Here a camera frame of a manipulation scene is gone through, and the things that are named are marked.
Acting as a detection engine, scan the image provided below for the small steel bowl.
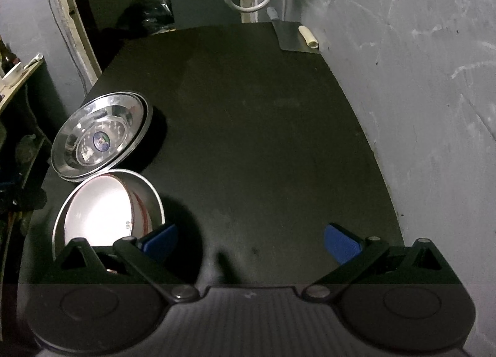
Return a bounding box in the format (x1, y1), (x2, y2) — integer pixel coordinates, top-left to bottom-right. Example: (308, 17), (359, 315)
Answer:
(51, 169), (165, 257)

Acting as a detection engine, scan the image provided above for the small steel plate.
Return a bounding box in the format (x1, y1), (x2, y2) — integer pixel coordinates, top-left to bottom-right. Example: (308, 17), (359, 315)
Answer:
(50, 91), (148, 180)

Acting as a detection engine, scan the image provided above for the cream rolled cloth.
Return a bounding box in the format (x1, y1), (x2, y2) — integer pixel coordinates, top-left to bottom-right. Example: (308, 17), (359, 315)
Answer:
(298, 24), (320, 49)

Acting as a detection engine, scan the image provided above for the steel cleaver knife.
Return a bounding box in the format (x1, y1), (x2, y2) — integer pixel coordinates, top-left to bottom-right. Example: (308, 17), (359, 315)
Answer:
(267, 6), (319, 53)

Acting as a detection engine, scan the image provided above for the black plastic bag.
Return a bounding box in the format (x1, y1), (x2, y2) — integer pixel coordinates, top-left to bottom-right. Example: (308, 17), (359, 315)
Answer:
(126, 0), (174, 34)

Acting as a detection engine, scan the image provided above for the thin wall cable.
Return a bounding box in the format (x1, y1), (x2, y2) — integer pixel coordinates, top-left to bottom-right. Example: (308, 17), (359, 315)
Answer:
(36, 0), (89, 99)

